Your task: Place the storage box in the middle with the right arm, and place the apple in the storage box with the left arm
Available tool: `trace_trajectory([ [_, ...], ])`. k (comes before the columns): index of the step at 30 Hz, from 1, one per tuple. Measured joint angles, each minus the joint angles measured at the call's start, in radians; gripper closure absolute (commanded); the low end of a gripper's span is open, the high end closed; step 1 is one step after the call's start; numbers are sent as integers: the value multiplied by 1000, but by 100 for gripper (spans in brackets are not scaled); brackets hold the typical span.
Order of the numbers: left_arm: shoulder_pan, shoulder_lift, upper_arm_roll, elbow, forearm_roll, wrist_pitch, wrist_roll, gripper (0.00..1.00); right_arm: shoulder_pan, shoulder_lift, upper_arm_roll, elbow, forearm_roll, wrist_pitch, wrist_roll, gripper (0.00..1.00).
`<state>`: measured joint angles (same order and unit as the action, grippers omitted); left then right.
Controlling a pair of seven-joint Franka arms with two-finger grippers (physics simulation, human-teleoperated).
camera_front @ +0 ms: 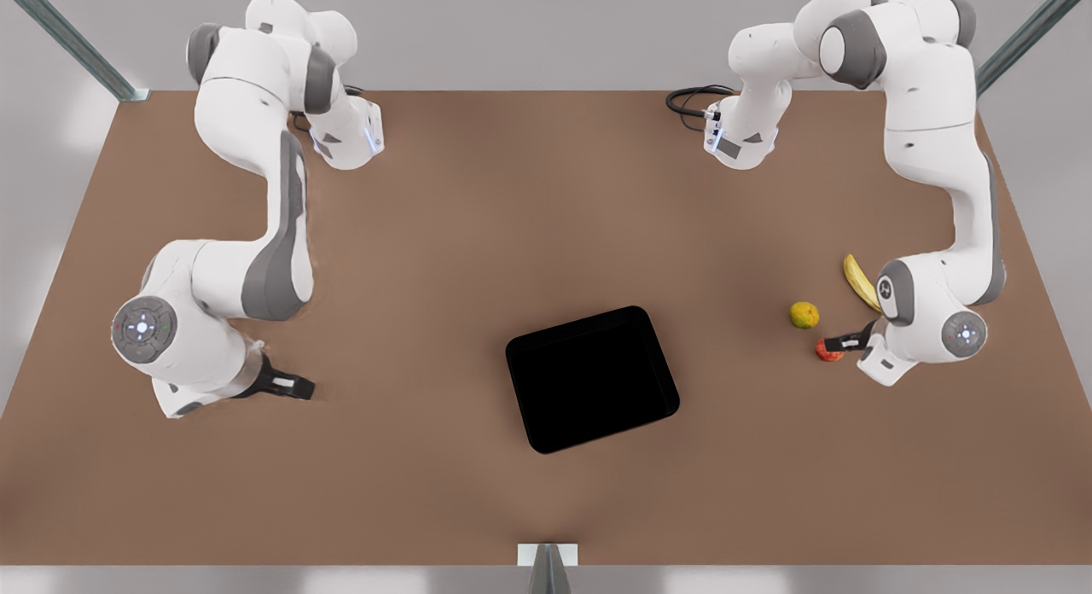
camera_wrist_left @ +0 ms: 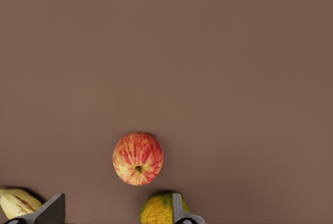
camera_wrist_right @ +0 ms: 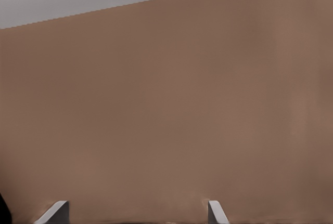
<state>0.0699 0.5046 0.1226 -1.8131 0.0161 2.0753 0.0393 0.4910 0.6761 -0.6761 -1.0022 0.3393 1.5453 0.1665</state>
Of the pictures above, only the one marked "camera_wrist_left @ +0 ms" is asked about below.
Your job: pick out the red yellow striped apple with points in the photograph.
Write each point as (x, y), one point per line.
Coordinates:
(138, 158)

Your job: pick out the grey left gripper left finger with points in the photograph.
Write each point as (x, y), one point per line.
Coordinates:
(50, 209)

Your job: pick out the pale yellow striped fruit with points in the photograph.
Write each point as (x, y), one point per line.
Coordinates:
(18, 203)

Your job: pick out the yellow green round fruit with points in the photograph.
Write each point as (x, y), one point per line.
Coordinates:
(156, 209)

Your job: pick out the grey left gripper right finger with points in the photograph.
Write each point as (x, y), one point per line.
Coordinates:
(179, 212)

